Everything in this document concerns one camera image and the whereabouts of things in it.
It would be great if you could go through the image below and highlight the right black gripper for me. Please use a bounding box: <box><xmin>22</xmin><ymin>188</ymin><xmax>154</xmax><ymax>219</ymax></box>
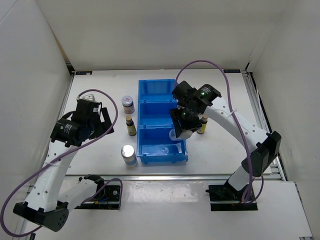
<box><xmin>169</xmin><ymin>105</ymin><xmax>203</xmax><ymax>139</ymax></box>

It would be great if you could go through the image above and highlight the silver-lid bead jar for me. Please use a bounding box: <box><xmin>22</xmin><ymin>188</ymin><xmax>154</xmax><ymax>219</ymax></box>
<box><xmin>120</xmin><ymin>144</ymin><xmax>138</xmax><ymax>168</ymax></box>
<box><xmin>169</xmin><ymin>129</ymin><xmax>193</xmax><ymax>141</ymax></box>

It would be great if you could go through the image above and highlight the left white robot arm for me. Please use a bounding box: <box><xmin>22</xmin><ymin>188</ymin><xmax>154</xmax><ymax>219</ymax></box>
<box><xmin>13</xmin><ymin>103</ymin><xmax>114</xmax><ymax>232</ymax></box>

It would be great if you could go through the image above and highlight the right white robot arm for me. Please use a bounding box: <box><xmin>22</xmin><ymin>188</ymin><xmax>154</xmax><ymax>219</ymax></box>
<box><xmin>169</xmin><ymin>81</ymin><xmax>282</xmax><ymax>200</ymax></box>

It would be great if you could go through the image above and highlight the right yellow-label sauce bottle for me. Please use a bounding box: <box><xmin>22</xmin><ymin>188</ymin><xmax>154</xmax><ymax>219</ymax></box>
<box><xmin>196</xmin><ymin>115</ymin><xmax>208</xmax><ymax>134</ymax></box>

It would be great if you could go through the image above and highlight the yellow-label sauce bottle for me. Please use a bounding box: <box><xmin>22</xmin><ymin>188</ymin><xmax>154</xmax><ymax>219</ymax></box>
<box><xmin>196</xmin><ymin>115</ymin><xmax>208</xmax><ymax>134</ymax></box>
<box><xmin>125</xmin><ymin>115</ymin><xmax>137</xmax><ymax>137</ymax></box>

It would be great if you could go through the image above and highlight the left yellow-label sauce bottle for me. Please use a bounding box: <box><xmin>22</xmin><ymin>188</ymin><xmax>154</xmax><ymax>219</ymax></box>
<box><xmin>125</xmin><ymin>115</ymin><xmax>137</xmax><ymax>137</ymax></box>

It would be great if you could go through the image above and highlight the near blue storage bin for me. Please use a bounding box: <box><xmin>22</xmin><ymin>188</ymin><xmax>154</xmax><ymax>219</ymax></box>
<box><xmin>136</xmin><ymin>127</ymin><xmax>189</xmax><ymax>165</ymax></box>

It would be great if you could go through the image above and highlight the blue storage bin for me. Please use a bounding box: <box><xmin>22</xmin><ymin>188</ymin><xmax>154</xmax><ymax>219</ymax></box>
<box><xmin>138</xmin><ymin>79</ymin><xmax>176</xmax><ymax>103</ymax></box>
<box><xmin>136</xmin><ymin>127</ymin><xmax>189</xmax><ymax>165</ymax></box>
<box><xmin>138</xmin><ymin>101</ymin><xmax>177</xmax><ymax>127</ymax></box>

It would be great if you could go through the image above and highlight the middle blue storage bin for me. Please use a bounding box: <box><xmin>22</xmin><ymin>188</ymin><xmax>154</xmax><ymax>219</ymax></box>
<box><xmin>138</xmin><ymin>101</ymin><xmax>177</xmax><ymax>127</ymax></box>

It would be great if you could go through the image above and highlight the far blue storage bin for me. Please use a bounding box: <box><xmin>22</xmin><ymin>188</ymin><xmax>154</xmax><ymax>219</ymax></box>
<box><xmin>138</xmin><ymin>79</ymin><xmax>176</xmax><ymax>103</ymax></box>

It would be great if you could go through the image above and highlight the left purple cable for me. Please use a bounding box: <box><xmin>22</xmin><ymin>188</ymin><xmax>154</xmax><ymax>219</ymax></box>
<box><xmin>0</xmin><ymin>89</ymin><xmax>124</xmax><ymax>236</ymax></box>

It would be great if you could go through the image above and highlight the purple cable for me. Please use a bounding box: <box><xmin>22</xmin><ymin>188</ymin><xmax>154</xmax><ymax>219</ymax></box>
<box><xmin>0</xmin><ymin>89</ymin><xmax>124</xmax><ymax>236</ymax></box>
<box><xmin>174</xmin><ymin>59</ymin><xmax>265</xmax><ymax>205</ymax></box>

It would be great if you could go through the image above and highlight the aluminium table edge rail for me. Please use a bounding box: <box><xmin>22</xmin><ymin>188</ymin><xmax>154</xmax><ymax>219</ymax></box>
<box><xmin>65</xmin><ymin>173</ymin><xmax>236</xmax><ymax>181</ymax></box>

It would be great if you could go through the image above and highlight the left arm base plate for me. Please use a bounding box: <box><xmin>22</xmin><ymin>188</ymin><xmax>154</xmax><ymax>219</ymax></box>
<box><xmin>75</xmin><ymin>174</ymin><xmax>123</xmax><ymax>210</ymax></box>

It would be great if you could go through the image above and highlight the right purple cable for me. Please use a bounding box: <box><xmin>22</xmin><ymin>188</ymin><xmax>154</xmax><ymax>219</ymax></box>
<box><xmin>174</xmin><ymin>59</ymin><xmax>265</xmax><ymax>205</ymax></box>

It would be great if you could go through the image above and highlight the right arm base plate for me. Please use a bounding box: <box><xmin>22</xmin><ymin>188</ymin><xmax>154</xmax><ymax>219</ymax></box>
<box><xmin>205</xmin><ymin>184</ymin><xmax>258</xmax><ymax>212</ymax></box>

